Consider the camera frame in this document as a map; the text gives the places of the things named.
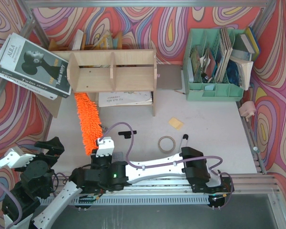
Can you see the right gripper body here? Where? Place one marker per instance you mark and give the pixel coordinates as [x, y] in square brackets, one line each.
[100, 160]

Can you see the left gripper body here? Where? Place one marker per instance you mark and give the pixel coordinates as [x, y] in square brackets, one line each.
[41, 157]

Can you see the orange chenille duster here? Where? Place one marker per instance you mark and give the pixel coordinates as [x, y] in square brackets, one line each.
[89, 121]

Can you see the clear tape roll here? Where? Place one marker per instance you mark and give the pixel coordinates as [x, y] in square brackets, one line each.
[166, 144]

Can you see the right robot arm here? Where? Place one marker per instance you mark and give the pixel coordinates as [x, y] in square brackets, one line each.
[190, 163]

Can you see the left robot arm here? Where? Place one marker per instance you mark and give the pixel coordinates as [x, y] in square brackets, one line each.
[19, 205]

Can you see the wooden bookshelf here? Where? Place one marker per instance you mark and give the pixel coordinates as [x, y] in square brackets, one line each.
[96, 71]

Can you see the yellow blue calculator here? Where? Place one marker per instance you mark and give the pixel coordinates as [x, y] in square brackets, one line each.
[117, 157]

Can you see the black binder clip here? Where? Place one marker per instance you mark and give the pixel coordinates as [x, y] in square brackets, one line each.
[127, 134]

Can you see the spiral notebook under shelf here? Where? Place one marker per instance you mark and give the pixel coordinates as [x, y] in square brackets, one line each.
[106, 99]

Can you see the yellow sticky note pad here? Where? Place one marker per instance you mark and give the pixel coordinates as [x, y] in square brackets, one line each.
[175, 123]

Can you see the Twins story magazine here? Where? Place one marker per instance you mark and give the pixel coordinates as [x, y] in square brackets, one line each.
[33, 67]

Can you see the grey laptop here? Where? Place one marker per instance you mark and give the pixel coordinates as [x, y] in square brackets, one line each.
[169, 77]

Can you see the green plastic file organizer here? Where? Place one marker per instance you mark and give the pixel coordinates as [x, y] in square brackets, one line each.
[206, 54]

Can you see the pink piggy figure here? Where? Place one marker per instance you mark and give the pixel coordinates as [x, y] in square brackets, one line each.
[247, 110]

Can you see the open book in organizer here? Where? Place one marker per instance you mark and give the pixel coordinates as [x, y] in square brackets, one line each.
[244, 68]

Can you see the blue yellow book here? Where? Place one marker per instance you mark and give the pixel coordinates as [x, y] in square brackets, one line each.
[247, 42]

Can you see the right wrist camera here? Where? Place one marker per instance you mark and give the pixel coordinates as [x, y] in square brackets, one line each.
[105, 147]

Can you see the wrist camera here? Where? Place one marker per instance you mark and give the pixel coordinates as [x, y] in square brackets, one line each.
[105, 147]
[15, 158]

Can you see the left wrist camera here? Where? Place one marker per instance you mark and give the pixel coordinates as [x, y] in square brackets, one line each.
[15, 158]

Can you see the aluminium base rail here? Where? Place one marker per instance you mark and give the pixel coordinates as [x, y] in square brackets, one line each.
[243, 184]

